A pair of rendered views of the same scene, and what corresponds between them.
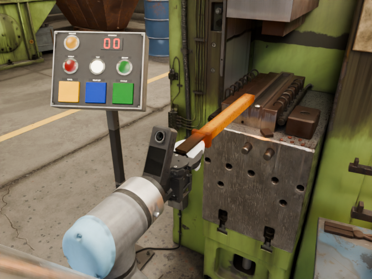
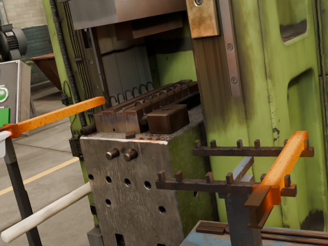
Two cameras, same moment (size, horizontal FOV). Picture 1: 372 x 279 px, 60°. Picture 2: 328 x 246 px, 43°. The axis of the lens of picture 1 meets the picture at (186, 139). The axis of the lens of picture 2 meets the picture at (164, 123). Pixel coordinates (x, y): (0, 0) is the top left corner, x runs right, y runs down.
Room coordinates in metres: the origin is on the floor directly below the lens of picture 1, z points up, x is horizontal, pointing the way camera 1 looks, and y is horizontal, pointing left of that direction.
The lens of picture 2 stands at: (-0.30, -0.57, 1.28)
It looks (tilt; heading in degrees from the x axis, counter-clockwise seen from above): 15 degrees down; 8
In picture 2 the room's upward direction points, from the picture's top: 10 degrees counter-clockwise
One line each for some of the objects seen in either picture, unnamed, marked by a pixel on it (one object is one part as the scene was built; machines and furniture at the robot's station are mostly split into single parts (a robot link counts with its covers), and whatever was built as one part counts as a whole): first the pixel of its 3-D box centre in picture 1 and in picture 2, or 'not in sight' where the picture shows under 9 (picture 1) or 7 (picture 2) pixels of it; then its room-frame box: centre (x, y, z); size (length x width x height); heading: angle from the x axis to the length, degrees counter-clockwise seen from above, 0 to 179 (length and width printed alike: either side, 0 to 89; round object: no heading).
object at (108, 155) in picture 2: (246, 148); (112, 154); (0.95, -0.20, 0.87); 0.04 x 0.03 x 0.03; 150
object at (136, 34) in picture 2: (285, 19); (150, 25); (1.24, -0.36, 1.24); 0.30 x 0.07 x 0.06; 150
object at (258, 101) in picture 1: (273, 88); (156, 94); (1.20, -0.34, 0.99); 0.42 x 0.05 x 0.01; 150
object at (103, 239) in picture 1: (107, 233); not in sight; (0.39, 0.13, 1.03); 0.12 x 0.09 x 0.10; 150
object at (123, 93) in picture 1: (123, 93); (0, 119); (1.11, 0.23, 1.01); 0.07 x 0.05 x 0.07; 85
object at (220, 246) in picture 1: (260, 233); not in sight; (1.20, -0.37, 0.23); 0.55 x 0.37 x 0.47; 150
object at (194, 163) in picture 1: (189, 160); not in sight; (0.58, -0.01, 1.06); 0.09 x 0.05 x 0.02; 147
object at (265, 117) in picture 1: (265, 95); (152, 103); (1.21, -0.32, 0.96); 0.42 x 0.20 x 0.09; 150
